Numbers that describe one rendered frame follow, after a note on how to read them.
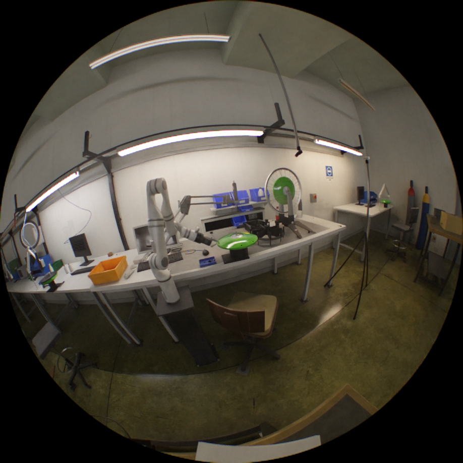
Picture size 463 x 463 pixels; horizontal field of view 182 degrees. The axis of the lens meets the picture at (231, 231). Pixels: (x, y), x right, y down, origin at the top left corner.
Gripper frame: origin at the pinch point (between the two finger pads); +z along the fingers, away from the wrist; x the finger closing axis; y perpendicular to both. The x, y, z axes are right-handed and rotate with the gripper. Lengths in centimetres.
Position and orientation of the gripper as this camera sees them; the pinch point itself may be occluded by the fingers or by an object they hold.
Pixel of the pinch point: (219, 241)
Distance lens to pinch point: 107.7
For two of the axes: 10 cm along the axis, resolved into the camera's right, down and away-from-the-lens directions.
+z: 8.4, 3.6, 4.1
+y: -4.2, 9.0, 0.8
